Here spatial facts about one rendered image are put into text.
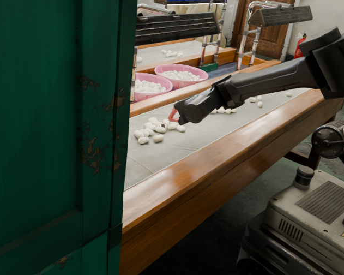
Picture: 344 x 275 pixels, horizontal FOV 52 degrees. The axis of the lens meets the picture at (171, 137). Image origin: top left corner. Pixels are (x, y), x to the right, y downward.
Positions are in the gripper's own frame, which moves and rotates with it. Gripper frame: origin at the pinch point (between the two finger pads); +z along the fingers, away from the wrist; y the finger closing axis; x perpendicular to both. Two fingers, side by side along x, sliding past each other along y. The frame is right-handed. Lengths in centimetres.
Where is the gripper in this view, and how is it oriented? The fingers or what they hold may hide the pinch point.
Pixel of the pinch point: (170, 118)
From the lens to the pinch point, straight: 111.7
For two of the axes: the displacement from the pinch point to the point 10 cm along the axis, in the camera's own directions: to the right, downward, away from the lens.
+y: -6.4, 3.0, -7.1
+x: 4.0, 9.1, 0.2
